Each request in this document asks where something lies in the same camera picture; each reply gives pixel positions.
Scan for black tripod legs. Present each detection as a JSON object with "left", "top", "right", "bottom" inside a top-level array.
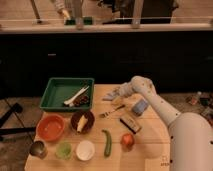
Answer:
[{"left": 0, "top": 103, "right": 36, "bottom": 141}]

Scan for white paper cup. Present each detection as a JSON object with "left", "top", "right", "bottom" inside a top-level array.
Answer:
[{"left": 76, "top": 140, "right": 95, "bottom": 161}]

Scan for green plastic cup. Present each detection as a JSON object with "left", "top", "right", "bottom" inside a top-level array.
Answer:
[{"left": 55, "top": 142, "right": 72, "bottom": 160}]

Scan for green plastic tray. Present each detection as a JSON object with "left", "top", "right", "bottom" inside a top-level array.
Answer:
[{"left": 40, "top": 77, "right": 94, "bottom": 112}]

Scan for blue sponge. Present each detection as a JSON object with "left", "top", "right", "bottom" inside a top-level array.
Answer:
[{"left": 132, "top": 99, "right": 149, "bottom": 116}]

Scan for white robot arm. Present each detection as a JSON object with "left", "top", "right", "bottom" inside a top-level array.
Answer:
[{"left": 118, "top": 76, "right": 213, "bottom": 171}]

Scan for red tomato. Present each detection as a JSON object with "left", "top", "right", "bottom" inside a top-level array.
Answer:
[{"left": 121, "top": 133, "right": 135, "bottom": 148}]

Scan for yellow banana piece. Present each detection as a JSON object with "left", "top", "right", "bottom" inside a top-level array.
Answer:
[{"left": 77, "top": 115, "right": 88, "bottom": 132}]

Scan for metal cup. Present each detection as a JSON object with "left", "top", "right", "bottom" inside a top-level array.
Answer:
[{"left": 29, "top": 141, "right": 47, "bottom": 159}]

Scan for orange bowl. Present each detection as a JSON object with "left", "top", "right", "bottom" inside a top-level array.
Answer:
[{"left": 36, "top": 115, "right": 65, "bottom": 142}]

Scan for green cucumber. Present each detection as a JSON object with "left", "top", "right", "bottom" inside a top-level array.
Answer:
[{"left": 102, "top": 130, "right": 112, "bottom": 157}]

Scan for dark red tray item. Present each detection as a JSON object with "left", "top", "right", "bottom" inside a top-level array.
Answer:
[{"left": 73, "top": 95, "right": 90, "bottom": 107}]

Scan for dark brown bowl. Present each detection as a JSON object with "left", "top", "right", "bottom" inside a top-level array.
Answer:
[{"left": 70, "top": 111, "right": 95, "bottom": 134}]

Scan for grey-blue towel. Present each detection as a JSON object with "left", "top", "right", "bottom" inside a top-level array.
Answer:
[{"left": 102, "top": 88, "right": 119, "bottom": 101}]

